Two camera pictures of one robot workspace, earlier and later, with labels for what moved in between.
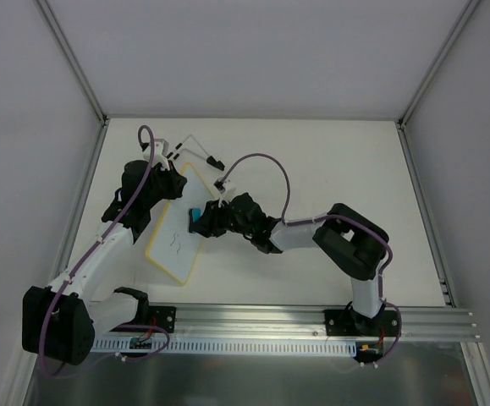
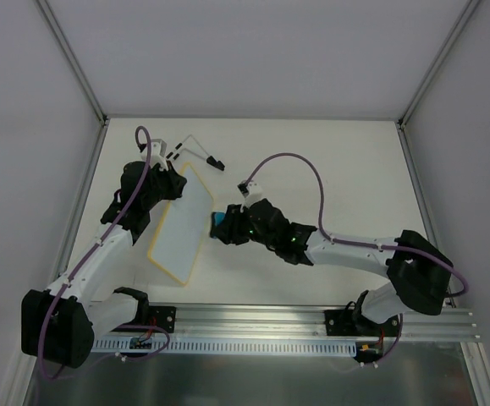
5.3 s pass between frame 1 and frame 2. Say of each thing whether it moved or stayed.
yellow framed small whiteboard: stayed
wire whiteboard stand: stayed
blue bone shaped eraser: moved
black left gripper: stayed
